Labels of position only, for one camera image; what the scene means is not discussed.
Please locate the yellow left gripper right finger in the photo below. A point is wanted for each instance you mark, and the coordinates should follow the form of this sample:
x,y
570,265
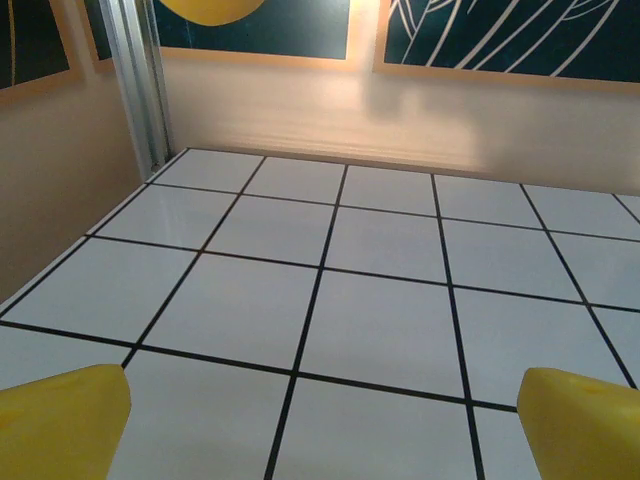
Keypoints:
x,y
585,430

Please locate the aluminium corner post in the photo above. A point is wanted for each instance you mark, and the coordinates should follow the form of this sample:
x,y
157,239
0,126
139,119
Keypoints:
x,y
137,90

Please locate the dark panel with yellow oval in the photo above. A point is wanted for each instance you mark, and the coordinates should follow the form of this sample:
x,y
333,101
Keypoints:
x,y
300,30

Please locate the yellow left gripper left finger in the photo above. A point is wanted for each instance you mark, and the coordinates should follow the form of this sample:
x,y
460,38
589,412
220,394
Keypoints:
x,y
60,425

